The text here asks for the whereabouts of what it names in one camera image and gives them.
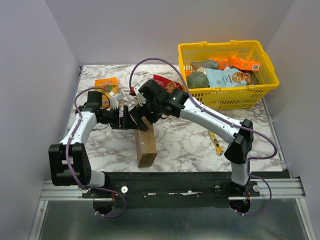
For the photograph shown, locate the light blue chips bag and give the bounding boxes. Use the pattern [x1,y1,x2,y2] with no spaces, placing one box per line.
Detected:
[205,68,254,88]

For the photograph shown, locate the brown cardboard express box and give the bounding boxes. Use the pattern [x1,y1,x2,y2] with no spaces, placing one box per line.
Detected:
[135,117,158,168]

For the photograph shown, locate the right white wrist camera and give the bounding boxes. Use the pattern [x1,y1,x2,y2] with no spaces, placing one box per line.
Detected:
[129,84,147,107]

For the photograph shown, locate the grey pouch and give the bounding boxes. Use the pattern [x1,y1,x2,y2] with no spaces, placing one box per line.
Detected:
[191,59,219,70]

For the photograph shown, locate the orange carton box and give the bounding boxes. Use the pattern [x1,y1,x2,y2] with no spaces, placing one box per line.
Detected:
[229,56,261,71]

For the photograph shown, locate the yellow utility knife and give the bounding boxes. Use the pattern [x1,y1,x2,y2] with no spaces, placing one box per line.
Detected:
[209,131,224,156]

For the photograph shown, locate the small orange box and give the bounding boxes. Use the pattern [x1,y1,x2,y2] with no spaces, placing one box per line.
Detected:
[211,58,230,70]

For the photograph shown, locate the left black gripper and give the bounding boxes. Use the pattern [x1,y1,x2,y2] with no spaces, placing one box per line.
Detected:
[98,105,137,130]

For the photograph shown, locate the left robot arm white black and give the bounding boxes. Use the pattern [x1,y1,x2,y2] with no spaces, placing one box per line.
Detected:
[48,87,137,198]

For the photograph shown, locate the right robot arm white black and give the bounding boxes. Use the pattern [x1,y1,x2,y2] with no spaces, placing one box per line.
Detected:
[129,79,254,196]

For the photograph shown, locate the aluminium frame profile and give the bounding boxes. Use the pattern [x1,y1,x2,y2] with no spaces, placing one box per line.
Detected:
[29,178,316,240]

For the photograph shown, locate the red candy bag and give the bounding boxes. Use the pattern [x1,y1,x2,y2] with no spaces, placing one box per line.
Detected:
[153,74,183,94]

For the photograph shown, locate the orange snack packet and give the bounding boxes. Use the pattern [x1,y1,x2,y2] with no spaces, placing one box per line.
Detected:
[95,77,119,108]

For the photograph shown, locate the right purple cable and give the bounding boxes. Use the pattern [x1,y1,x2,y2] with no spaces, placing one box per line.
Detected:
[129,57,278,217]

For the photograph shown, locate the green round melon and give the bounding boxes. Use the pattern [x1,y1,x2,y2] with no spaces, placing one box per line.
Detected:
[186,71,209,89]

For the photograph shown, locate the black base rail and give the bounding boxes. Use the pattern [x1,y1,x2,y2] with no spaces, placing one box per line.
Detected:
[79,171,293,210]

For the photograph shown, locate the yellow plastic basket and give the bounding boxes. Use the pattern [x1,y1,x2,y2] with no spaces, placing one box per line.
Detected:
[178,40,280,110]

